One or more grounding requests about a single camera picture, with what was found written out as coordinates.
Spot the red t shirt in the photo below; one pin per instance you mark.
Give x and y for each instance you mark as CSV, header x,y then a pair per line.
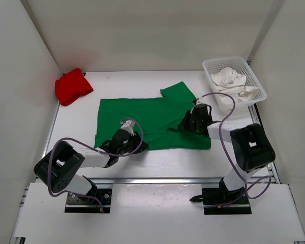
x,y
71,87

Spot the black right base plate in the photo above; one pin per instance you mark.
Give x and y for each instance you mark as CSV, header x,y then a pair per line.
x,y
220,201

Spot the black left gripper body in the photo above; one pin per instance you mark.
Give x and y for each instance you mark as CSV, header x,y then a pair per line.
x,y
132,143

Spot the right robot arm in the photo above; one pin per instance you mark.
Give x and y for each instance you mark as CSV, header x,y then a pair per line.
x,y
251,147

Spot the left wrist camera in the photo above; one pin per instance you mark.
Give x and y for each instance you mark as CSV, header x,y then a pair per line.
x,y
128,126

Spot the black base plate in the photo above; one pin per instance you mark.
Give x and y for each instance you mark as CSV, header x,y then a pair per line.
x,y
220,201
75,204

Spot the aluminium rail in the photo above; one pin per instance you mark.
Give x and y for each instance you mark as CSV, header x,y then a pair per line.
x,y
157,181

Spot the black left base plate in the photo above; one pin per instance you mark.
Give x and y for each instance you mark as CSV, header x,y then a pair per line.
x,y
75,204

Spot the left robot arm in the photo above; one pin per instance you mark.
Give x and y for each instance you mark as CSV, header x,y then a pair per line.
x,y
58,169

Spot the green t shirt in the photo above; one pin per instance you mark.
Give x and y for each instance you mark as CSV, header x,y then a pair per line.
x,y
158,119

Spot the white plastic basket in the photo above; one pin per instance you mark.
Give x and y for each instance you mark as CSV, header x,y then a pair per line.
x,y
215,65

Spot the white cloth in basket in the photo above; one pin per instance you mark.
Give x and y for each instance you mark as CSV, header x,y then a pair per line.
x,y
229,82

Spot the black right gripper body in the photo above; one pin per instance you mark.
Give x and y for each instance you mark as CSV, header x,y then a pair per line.
x,y
191,123

